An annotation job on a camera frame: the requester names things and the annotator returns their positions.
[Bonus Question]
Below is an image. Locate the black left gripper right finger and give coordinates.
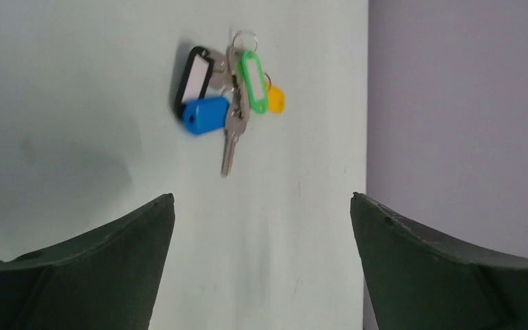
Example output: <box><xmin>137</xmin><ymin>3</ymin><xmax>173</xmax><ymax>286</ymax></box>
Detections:
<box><xmin>350</xmin><ymin>192</ymin><xmax>528</xmax><ymax>329</ymax></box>

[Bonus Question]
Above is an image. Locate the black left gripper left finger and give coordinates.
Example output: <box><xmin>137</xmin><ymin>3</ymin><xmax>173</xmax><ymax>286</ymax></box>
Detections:
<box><xmin>0</xmin><ymin>194</ymin><xmax>175</xmax><ymax>329</ymax></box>

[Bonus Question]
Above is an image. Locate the green key tag with key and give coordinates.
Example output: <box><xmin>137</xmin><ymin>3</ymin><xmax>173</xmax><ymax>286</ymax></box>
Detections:
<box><xmin>221</xmin><ymin>30</ymin><xmax>268</xmax><ymax>177</ymax></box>

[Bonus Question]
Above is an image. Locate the blue key tag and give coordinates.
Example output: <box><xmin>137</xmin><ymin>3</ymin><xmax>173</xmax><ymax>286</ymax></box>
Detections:
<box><xmin>181</xmin><ymin>96</ymin><xmax>230</xmax><ymax>135</ymax></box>

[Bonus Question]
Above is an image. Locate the silver key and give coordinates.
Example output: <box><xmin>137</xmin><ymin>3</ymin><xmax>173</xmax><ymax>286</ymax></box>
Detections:
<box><xmin>208</xmin><ymin>49</ymin><xmax>234</xmax><ymax>90</ymax></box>

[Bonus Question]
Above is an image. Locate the yellow key tag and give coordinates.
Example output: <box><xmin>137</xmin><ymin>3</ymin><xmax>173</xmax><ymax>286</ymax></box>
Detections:
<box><xmin>264</xmin><ymin>72</ymin><xmax>285</xmax><ymax>114</ymax></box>

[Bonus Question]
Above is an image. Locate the black framed key tag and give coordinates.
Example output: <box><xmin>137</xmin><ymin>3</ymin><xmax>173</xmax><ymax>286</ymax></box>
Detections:
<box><xmin>174</xmin><ymin>45</ymin><xmax>215</xmax><ymax>120</ymax></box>

